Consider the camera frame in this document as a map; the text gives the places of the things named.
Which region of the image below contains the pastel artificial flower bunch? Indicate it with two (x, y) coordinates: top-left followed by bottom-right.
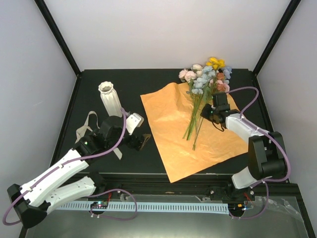
(178, 57), (232, 150)

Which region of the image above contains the orange wrapping paper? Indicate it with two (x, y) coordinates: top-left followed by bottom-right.
(141, 83), (248, 183)

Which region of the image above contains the white ribbed vase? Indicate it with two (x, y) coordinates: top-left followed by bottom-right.
(98, 81), (122, 118)

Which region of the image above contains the cream printed ribbon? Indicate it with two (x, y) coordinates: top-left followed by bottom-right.
(75, 111), (122, 160)

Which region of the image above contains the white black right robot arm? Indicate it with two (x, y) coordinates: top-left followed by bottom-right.
(201, 92), (290, 200)

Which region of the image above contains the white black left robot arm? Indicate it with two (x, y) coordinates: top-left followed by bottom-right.
(7, 113), (151, 229)

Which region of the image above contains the left small circuit board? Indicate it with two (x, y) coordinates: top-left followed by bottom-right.
(90, 201), (108, 209)

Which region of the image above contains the small circuit board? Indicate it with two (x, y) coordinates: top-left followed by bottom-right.
(228, 203), (250, 211)
(90, 201), (108, 209)

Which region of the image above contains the right small circuit board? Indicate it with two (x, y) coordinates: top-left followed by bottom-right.
(228, 203), (250, 211)

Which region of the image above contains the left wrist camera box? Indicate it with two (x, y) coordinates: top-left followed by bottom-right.
(126, 113), (144, 135)

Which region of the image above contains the light blue slotted cable duct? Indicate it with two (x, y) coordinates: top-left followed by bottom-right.
(58, 201), (229, 215)

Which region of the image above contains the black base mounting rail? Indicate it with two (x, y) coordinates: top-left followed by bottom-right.
(94, 173), (300, 199)

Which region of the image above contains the black right frame post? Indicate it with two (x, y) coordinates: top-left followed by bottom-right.
(253, 0), (301, 76)

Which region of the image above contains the black frame post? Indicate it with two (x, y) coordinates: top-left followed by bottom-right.
(253, 0), (301, 76)
(34, 0), (81, 77)

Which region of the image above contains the black left frame post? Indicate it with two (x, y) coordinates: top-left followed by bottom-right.
(34, 0), (81, 77)

